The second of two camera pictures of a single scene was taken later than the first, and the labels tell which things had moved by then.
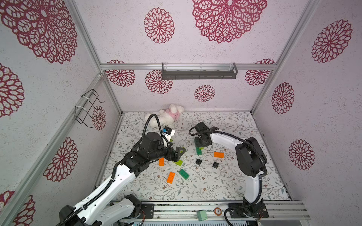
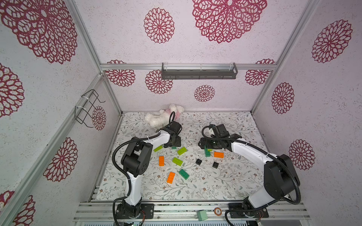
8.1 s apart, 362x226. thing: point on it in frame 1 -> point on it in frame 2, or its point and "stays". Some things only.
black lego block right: [215, 165] stays
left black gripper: [176, 157] -> [178, 143]
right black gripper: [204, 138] -> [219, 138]
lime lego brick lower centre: [179, 163] stays
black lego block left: [198, 162] stays
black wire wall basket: [80, 113] stays
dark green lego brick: [199, 151] -> [208, 153]
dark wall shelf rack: [197, 74] stays
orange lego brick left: [161, 162] stays
